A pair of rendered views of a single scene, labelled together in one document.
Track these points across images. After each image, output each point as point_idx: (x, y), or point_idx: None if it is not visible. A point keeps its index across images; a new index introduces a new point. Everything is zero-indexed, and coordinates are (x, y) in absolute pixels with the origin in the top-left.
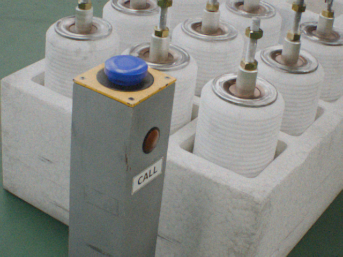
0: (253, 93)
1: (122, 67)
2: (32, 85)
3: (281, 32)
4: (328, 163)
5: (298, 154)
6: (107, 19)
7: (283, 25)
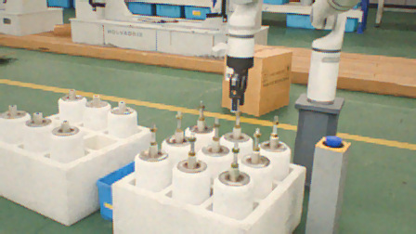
0: None
1: (338, 138)
2: (250, 218)
3: (108, 165)
4: None
5: None
6: (203, 178)
7: (108, 161)
